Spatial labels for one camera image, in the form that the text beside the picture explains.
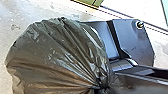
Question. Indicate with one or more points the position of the black white ball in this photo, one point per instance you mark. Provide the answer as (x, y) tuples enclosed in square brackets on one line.
[(56, 56)]

